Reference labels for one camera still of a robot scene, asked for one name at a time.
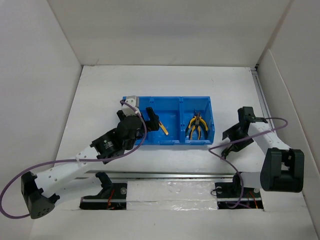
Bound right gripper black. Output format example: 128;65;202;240
222;122;255;153

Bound yellow utility knife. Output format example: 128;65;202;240
158;122;169;136

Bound large yellow needle-nose pliers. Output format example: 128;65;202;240
185;110;200;140

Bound small yellow needle-nose pliers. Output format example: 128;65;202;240
185;111;209;140

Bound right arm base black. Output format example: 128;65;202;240
210;182;264;210

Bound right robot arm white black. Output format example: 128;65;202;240
221;106;305;197

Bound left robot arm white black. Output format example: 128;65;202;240
20;105;160;220

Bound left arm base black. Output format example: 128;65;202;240
79;172;128;211

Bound blue bin left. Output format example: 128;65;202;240
138;96;154;145

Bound blue bin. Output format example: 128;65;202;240
138;96;154;145
180;96;215;146
150;96;181;145

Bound blue bin middle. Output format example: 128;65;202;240
150;96;181;145

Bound blue bin right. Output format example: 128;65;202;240
180;96;215;146

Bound aluminium rail front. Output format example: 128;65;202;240
74;170;241;181

